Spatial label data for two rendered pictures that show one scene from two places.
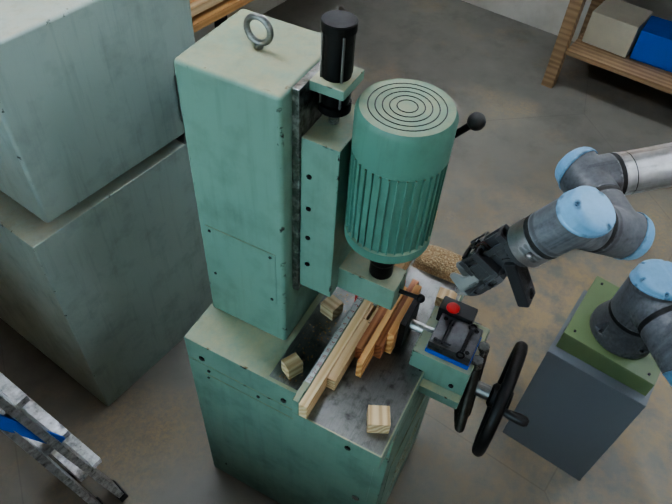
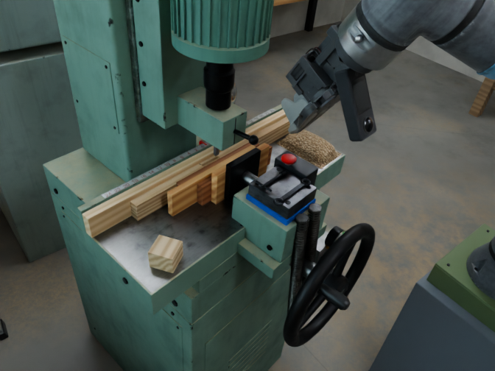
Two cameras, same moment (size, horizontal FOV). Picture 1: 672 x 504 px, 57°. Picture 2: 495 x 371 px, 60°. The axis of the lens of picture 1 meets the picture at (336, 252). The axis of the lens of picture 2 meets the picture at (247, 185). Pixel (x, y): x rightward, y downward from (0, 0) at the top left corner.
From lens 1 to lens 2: 0.73 m
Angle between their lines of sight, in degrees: 13
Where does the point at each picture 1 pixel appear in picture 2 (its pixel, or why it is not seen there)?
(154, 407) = (65, 272)
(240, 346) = (88, 182)
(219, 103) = not seen: outside the picture
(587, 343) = (460, 279)
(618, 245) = (485, 28)
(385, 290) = (215, 121)
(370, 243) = (183, 27)
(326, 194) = not seen: outside the picture
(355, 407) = (151, 240)
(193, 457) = (76, 319)
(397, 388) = (207, 235)
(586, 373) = (454, 313)
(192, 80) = not seen: outside the picture
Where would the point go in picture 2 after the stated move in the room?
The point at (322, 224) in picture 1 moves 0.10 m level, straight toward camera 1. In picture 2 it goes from (149, 19) to (122, 38)
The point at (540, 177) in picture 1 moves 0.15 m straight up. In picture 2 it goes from (454, 175) to (463, 154)
